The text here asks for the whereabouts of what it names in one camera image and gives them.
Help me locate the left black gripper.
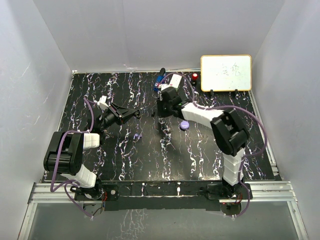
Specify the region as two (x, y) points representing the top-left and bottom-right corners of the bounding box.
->
(99, 103), (137, 131)

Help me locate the black earbud charging case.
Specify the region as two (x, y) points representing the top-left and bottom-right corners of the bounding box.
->
(134, 109), (142, 119)

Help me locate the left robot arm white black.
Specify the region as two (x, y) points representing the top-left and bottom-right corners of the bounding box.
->
(43, 103), (141, 200)

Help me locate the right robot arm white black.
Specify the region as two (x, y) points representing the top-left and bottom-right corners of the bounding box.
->
(156, 87), (250, 199)

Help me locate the purple round earbud case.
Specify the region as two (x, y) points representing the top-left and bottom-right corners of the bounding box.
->
(179, 120), (190, 131)

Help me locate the white rectangular box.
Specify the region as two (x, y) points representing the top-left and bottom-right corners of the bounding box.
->
(168, 73), (182, 91)

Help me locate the blue black tool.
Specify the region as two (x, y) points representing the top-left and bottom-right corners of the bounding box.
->
(153, 67), (166, 92)

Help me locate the red emergency button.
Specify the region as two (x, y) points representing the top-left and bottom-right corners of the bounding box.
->
(191, 72), (199, 87)

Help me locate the black front base bar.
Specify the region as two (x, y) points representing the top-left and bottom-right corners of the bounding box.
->
(74, 180), (253, 212)

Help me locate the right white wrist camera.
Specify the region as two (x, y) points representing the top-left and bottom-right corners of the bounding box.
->
(158, 83), (170, 92)

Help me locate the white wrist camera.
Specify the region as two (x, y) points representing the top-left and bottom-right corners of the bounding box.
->
(158, 83), (170, 92)
(97, 95), (109, 111)

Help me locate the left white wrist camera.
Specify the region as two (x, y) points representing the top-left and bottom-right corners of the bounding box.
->
(97, 95), (109, 111)

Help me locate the white board wooden frame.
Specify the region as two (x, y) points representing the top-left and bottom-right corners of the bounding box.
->
(200, 54), (252, 92)

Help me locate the aluminium frame rail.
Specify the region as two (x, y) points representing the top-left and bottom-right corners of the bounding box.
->
(18, 180), (308, 240)

